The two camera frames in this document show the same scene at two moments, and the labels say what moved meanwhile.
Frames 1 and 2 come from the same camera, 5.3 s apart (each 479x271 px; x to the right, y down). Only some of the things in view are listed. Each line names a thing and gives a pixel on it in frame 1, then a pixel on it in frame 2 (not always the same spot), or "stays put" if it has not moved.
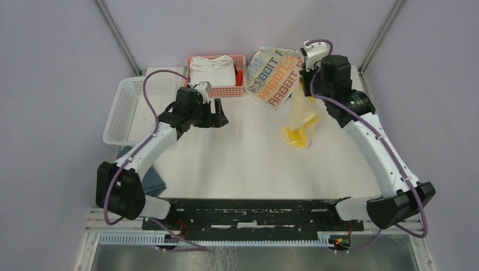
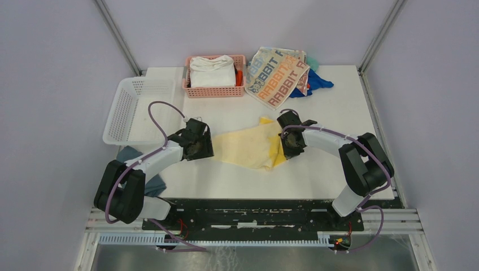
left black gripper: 210,121 -> 207,151
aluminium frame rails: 97,223 stays put
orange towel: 239,78 stays put
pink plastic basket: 222,92 stays put
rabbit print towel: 271,75 stays put
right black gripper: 305,75 -> 289,153
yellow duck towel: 305,114 -> 259,146
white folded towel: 219,70 stays put
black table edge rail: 228,217 stays put
